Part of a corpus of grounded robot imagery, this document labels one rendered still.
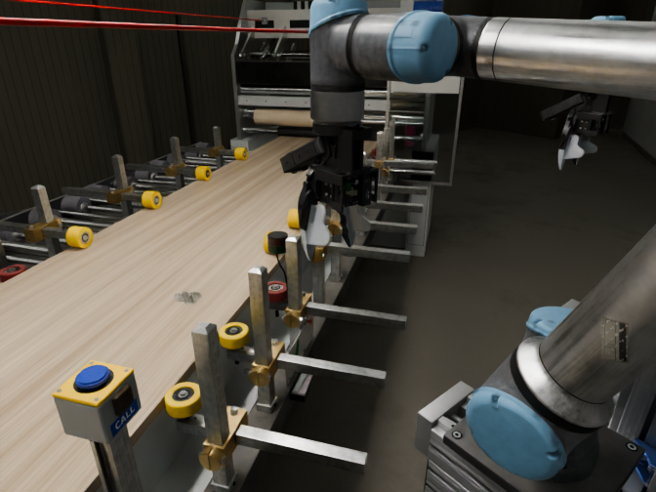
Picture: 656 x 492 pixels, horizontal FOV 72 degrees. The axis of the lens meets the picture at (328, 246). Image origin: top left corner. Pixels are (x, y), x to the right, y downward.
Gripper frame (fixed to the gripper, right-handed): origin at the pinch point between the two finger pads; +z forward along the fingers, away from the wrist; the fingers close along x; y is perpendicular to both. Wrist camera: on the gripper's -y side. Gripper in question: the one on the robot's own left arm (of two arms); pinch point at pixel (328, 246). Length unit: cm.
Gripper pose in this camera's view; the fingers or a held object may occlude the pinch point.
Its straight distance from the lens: 73.9
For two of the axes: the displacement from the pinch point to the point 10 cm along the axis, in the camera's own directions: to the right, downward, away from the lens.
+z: 0.0, 9.1, 4.2
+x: 7.7, -2.7, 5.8
